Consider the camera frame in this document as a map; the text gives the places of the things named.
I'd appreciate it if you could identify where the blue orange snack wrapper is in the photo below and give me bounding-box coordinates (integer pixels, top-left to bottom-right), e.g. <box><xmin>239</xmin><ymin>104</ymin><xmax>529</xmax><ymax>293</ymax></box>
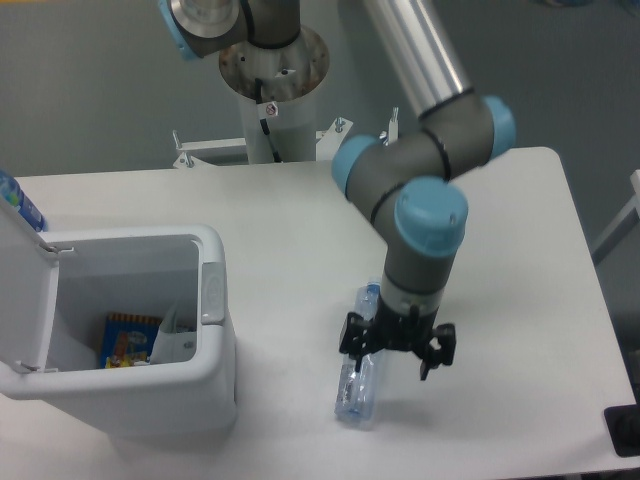
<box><xmin>100</xmin><ymin>312</ymin><xmax>162</xmax><ymax>369</ymax></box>

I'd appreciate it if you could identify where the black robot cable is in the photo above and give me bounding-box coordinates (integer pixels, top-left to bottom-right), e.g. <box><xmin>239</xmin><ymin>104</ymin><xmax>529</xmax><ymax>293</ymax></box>
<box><xmin>254</xmin><ymin>77</ymin><xmax>283</xmax><ymax>164</ymax></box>

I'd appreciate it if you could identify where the black clamp at table edge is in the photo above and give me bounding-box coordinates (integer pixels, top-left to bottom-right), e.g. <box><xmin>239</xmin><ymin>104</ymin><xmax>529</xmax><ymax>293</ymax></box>
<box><xmin>604</xmin><ymin>404</ymin><xmax>639</xmax><ymax>458</ymax></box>

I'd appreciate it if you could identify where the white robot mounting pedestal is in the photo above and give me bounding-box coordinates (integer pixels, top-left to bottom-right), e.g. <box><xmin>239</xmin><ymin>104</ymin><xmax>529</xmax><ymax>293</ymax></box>
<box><xmin>219</xmin><ymin>26</ymin><xmax>330</xmax><ymax>164</ymax></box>

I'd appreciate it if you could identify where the white left frame bracket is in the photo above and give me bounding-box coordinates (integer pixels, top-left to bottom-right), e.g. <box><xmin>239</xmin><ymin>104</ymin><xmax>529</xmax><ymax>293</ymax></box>
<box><xmin>172</xmin><ymin>130</ymin><xmax>248</xmax><ymax>169</ymax></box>

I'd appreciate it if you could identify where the white right frame bracket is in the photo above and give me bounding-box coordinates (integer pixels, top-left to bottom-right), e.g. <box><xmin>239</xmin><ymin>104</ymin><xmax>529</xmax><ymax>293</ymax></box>
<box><xmin>316</xmin><ymin>106</ymin><xmax>399</xmax><ymax>161</ymax></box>

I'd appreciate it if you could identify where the white metal frame leg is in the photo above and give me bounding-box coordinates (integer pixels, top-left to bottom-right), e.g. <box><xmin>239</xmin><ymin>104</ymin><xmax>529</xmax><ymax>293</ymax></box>
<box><xmin>591</xmin><ymin>170</ymin><xmax>639</xmax><ymax>265</ymax></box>

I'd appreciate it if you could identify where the white plastic trash can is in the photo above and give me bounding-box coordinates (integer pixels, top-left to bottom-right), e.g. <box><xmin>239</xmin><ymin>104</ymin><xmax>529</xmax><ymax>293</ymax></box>
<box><xmin>1</xmin><ymin>222</ymin><xmax>236</xmax><ymax>436</ymax></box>

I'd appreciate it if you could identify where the clear plastic water bottle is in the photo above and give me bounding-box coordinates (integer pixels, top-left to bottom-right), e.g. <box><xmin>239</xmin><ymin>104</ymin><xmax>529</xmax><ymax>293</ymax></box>
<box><xmin>334</xmin><ymin>277</ymin><xmax>385</xmax><ymax>426</ymax></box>

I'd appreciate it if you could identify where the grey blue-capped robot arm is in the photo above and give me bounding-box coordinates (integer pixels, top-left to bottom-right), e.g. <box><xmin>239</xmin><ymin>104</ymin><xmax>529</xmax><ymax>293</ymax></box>
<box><xmin>159</xmin><ymin>1</ymin><xmax>516</xmax><ymax>375</ymax></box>

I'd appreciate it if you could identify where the white frame bracket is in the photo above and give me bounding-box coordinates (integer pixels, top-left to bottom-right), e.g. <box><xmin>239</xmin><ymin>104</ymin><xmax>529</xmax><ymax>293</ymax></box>
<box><xmin>172</xmin><ymin>130</ymin><xmax>248</xmax><ymax>169</ymax></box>
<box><xmin>316</xmin><ymin>106</ymin><xmax>399</xmax><ymax>161</ymax></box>

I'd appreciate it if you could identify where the blue labelled bottle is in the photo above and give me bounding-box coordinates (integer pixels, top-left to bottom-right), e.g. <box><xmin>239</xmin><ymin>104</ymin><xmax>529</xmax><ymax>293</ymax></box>
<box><xmin>1</xmin><ymin>171</ymin><xmax>48</xmax><ymax>232</ymax></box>

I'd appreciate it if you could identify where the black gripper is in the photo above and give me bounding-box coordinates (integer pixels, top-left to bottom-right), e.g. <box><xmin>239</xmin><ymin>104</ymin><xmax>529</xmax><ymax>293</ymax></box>
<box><xmin>338</xmin><ymin>300</ymin><xmax>456</xmax><ymax>381</ymax></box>

